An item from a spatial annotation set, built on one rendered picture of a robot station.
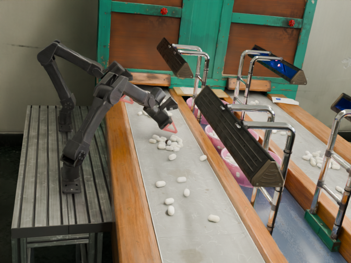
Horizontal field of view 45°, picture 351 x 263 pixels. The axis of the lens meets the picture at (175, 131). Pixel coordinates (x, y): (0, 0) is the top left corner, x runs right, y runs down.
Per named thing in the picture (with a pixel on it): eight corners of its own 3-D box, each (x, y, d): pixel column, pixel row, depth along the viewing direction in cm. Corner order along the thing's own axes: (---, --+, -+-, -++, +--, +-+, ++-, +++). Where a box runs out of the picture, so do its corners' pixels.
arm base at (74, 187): (78, 151, 173) (60, 151, 171) (82, 174, 155) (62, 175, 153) (78, 168, 176) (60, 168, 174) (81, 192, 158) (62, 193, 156)
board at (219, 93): (176, 95, 256) (177, 93, 256) (172, 88, 270) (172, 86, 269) (227, 98, 263) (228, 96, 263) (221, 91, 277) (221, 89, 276)
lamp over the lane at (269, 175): (252, 188, 99) (257, 160, 96) (193, 103, 155) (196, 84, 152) (283, 188, 100) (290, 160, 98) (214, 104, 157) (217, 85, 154)
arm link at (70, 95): (78, 104, 219) (49, 46, 206) (76, 108, 213) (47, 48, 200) (67, 108, 219) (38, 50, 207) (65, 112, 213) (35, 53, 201)
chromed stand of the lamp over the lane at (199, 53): (165, 135, 219) (175, 50, 203) (160, 121, 237) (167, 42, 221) (200, 136, 223) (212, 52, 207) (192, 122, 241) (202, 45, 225)
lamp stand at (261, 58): (237, 137, 228) (252, 56, 211) (227, 123, 246) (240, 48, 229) (270, 138, 232) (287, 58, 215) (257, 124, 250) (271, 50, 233)
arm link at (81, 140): (70, 158, 167) (108, 88, 173) (81, 164, 163) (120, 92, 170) (60, 153, 162) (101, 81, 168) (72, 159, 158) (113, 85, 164)
